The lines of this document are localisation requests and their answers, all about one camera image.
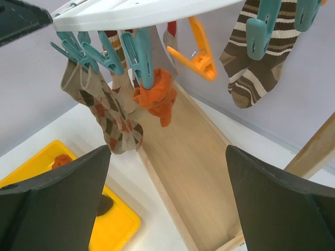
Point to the brown striped sock pair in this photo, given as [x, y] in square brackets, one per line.
[250, 80]

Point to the yellow plastic tray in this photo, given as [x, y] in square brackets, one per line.
[111, 231]

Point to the orange sock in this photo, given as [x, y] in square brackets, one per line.
[61, 160]
[159, 99]

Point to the teal clothes peg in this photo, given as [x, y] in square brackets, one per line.
[138, 52]

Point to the brown argyle sock in tray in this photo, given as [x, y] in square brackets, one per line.
[105, 204]

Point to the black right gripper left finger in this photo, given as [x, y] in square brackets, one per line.
[57, 209]

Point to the striped beige hanging sock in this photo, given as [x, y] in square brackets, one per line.
[122, 85]

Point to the beige argyle hanging sock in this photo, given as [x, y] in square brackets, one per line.
[88, 88]

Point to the red hanging sock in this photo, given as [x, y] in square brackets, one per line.
[170, 34]

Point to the wooden hanger rack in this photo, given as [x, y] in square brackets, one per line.
[187, 164]

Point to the orange clothes peg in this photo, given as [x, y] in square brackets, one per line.
[202, 64]

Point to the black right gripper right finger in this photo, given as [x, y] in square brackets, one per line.
[279, 210]

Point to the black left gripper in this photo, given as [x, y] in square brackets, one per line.
[20, 18]

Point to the white round clip hanger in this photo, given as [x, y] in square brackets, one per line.
[123, 15]

